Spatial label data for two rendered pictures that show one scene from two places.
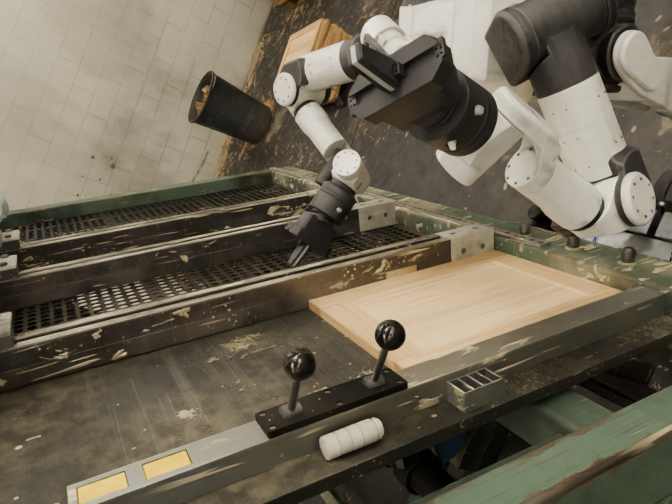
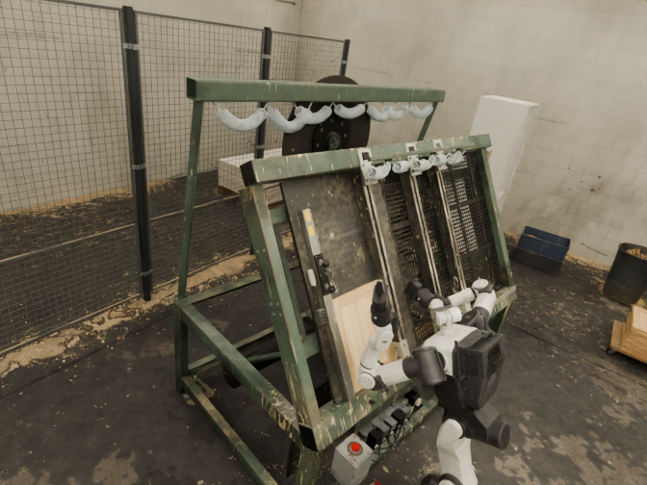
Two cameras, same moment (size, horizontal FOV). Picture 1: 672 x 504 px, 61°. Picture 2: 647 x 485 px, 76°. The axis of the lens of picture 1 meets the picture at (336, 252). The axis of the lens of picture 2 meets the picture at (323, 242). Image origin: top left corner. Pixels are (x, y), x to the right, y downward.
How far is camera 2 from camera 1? 1.27 m
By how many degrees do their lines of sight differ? 35
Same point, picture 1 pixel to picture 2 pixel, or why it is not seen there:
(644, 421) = (297, 347)
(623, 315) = (342, 379)
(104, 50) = not seen: outside the picture
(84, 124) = (627, 170)
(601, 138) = (386, 373)
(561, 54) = (411, 363)
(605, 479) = (285, 329)
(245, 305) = (375, 256)
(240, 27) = not seen: outside the picture
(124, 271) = (412, 213)
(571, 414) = (311, 344)
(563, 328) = (338, 353)
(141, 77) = not seen: outside the picture
